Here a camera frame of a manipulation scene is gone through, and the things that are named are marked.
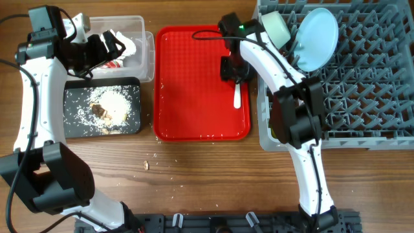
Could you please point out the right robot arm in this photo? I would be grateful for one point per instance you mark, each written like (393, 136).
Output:
(297, 112)

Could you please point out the food crumb on table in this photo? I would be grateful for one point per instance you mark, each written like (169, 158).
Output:
(145, 165)

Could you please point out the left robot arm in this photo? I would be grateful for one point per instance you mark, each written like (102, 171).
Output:
(42, 171)

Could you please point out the clear plastic waste bin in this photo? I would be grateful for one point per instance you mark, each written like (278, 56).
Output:
(132, 27)

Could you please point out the green bowl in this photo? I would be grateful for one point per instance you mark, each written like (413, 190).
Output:
(276, 29)

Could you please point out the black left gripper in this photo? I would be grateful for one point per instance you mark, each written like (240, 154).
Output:
(96, 41)

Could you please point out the red snack wrapper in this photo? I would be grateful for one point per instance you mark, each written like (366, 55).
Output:
(111, 65)

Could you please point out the white napkin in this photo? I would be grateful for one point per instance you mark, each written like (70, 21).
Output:
(128, 55)

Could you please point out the grey dishwasher rack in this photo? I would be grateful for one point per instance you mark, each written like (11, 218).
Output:
(368, 82)

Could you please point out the rice and food scraps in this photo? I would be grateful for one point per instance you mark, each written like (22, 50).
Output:
(108, 108)

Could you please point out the red serving tray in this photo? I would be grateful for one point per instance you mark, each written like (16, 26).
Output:
(191, 102)

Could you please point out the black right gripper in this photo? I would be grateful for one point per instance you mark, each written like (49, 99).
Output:
(226, 76)

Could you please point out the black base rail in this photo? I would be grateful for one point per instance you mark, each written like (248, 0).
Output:
(348, 222)

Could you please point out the light blue plate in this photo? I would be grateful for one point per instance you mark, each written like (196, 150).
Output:
(317, 38)

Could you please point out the black food waste tray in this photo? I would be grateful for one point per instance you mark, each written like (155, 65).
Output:
(74, 110)

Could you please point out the white plastic spoon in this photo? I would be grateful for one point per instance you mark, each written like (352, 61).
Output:
(237, 96)

